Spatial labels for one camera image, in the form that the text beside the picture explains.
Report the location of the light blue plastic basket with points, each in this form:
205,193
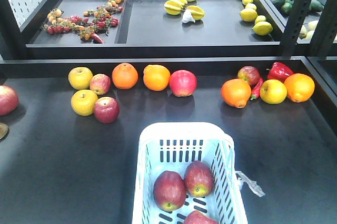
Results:
172,146

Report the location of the orange back far left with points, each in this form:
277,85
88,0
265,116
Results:
124,76

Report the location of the dark red apple left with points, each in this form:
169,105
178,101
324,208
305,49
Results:
106,110

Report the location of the dark red apple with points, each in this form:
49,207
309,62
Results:
250,74
106,110

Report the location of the orange left of group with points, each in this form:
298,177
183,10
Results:
236,92

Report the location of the orange of group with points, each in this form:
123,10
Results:
300,87
236,92

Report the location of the small pink apple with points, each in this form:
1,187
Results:
100,84

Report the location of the white garlic bulb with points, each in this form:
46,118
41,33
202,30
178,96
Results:
187,17

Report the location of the yellow apple front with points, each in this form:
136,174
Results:
83,101

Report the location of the yellow apple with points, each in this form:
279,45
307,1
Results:
80,77
83,101

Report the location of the dark red apple behind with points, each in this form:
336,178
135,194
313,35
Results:
250,74

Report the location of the red chili pepper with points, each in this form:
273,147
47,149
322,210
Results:
255,92

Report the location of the black wooden display stand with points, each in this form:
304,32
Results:
60,167

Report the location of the yellow apple back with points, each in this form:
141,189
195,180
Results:
80,77

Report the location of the cherry tomato vine cluster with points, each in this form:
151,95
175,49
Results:
89,26

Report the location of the yellow orange fruit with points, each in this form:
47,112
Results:
273,91

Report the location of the clear plastic tag strip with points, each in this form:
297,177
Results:
252,184

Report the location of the red bell pepper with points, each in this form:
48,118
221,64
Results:
279,71

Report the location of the orange right of group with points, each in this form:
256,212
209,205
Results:
300,87

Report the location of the brown round object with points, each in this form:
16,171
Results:
3,130

